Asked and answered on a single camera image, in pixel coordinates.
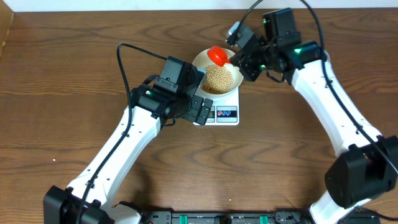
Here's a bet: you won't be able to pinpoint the beige bowl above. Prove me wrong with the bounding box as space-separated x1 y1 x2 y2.
193 49 243 98

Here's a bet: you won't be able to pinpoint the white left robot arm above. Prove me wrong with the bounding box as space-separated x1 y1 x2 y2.
43 57 213 223

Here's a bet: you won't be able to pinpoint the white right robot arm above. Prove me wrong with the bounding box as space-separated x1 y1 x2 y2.
226 8 397 223

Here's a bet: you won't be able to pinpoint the white digital kitchen scale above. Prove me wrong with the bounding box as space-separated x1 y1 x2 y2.
197 88 240 126

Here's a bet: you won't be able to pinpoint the soybeans in bowl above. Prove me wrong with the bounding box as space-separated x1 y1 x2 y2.
202 65 234 95

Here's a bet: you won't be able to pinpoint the red measuring scoop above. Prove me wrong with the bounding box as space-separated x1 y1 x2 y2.
207 46 230 67

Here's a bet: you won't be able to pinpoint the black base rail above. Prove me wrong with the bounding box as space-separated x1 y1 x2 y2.
105 202 382 224

